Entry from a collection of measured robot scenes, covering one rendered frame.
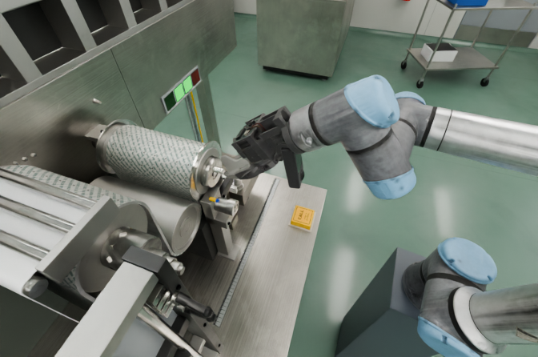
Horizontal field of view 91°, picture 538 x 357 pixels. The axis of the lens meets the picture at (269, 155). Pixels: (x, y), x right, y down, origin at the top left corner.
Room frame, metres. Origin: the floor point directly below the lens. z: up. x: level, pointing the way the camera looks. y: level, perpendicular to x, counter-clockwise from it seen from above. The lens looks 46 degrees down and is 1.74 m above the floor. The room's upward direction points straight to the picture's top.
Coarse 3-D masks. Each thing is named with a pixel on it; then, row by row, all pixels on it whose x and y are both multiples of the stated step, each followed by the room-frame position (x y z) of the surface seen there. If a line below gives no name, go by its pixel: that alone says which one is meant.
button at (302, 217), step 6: (300, 210) 0.52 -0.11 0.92; (306, 210) 0.52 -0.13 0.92; (312, 210) 0.52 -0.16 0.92; (294, 216) 0.50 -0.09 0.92; (300, 216) 0.50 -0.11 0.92; (306, 216) 0.50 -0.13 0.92; (312, 216) 0.50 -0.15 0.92; (294, 222) 0.48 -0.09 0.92; (300, 222) 0.48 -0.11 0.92; (306, 222) 0.48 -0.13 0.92; (306, 228) 0.46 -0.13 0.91
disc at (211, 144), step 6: (210, 144) 0.46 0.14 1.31; (216, 144) 0.48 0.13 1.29; (204, 150) 0.43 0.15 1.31; (198, 156) 0.41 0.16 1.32; (198, 162) 0.40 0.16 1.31; (192, 168) 0.38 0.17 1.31; (192, 174) 0.37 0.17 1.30; (192, 180) 0.37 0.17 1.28; (192, 186) 0.36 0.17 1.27; (192, 192) 0.36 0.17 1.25; (198, 198) 0.37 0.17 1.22
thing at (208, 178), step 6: (210, 156) 0.44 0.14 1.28; (204, 162) 0.42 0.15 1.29; (210, 162) 0.42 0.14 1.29; (216, 162) 0.43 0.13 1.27; (204, 168) 0.40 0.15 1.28; (210, 168) 0.40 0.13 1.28; (204, 174) 0.39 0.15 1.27; (210, 174) 0.40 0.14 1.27; (216, 174) 0.43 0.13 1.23; (204, 180) 0.39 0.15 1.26; (210, 180) 0.39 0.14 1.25; (216, 180) 0.42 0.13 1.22; (204, 186) 0.39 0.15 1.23; (210, 186) 0.39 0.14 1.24
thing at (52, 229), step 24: (0, 168) 0.25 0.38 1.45; (0, 192) 0.22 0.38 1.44; (24, 192) 0.22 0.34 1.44; (48, 192) 0.21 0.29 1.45; (72, 192) 0.21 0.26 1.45; (0, 216) 0.18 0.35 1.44; (24, 216) 0.18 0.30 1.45; (48, 216) 0.17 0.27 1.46; (72, 216) 0.18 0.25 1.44; (96, 216) 0.17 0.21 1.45; (0, 240) 0.14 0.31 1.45; (24, 240) 0.14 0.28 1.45; (48, 240) 0.15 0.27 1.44; (72, 240) 0.14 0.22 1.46; (96, 240) 0.16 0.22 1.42; (48, 264) 0.11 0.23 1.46; (72, 264) 0.13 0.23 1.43
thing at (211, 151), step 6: (120, 126) 0.53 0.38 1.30; (108, 138) 0.48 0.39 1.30; (210, 150) 0.45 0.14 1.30; (216, 150) 0.47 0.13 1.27; (204, 156) 0.42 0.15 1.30; (216, 156) 0.47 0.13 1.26; (198, 168) 0.39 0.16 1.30; (198, 174) 0.39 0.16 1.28; (198, 180) 0.38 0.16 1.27; (198, 186) 0.38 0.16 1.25; (198, 192) 0.37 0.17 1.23; (204, 192) 0.39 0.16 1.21
